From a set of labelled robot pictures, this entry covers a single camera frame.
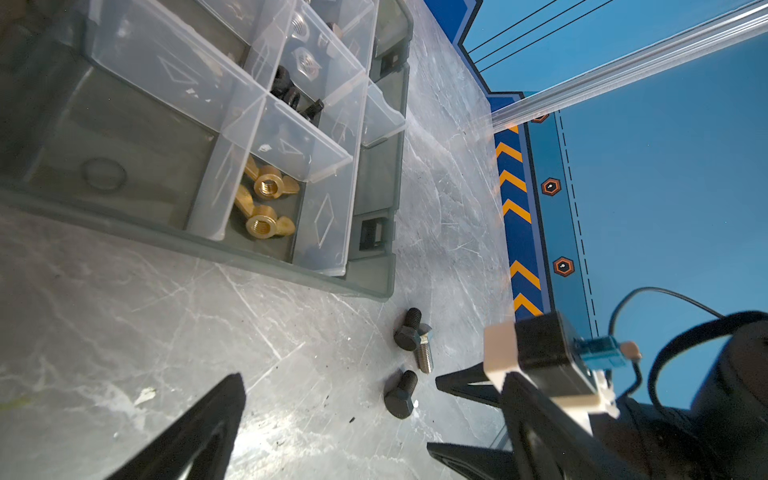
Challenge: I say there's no silver hex bolt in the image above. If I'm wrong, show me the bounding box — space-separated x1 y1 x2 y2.
415 323 434 374

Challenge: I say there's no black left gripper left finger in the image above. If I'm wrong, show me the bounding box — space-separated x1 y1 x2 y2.
110 373 246 479

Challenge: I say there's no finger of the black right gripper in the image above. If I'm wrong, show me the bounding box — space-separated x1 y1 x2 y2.
435 363 500 408
427 442 520 480

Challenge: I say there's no large black bolt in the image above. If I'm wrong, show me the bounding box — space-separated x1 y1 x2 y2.
393 307 422 352

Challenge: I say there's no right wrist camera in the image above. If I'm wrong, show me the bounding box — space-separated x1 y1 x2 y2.
482 312 642 419

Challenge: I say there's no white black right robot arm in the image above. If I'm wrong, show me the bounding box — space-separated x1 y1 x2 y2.
427 311 767 479

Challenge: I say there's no large silver hex nut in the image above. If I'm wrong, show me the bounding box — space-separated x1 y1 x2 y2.
292 47 322 81

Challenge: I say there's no black eye nut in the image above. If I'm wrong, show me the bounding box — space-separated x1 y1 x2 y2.
270 66 325 126

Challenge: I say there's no right aluminium corner post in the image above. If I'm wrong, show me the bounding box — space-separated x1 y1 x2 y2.
490 1 767 133

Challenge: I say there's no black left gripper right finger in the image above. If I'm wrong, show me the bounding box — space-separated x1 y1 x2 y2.
501 372 630 479

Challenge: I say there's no grey plastic organizer box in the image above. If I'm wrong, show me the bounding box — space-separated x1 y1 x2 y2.
1 1 413 300

